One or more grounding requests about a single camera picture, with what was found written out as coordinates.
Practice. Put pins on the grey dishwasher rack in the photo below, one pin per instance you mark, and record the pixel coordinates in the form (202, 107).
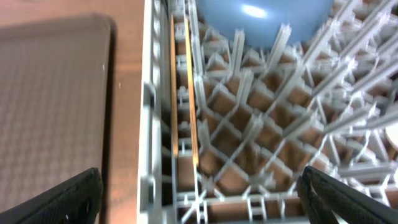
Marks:
(264, 115)

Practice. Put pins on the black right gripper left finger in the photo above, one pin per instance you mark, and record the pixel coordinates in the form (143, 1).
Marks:
(76, 200)

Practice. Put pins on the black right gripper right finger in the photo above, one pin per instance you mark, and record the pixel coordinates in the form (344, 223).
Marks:
(323, 198)

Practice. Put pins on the dark blue plate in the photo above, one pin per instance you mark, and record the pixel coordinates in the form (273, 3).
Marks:
(261, 19)

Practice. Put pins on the brown serving tray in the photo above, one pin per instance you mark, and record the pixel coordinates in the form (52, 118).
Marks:
(54, 100)

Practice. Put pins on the wooden chopstick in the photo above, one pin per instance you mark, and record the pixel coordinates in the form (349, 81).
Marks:
(173, 81)
(191, 95)

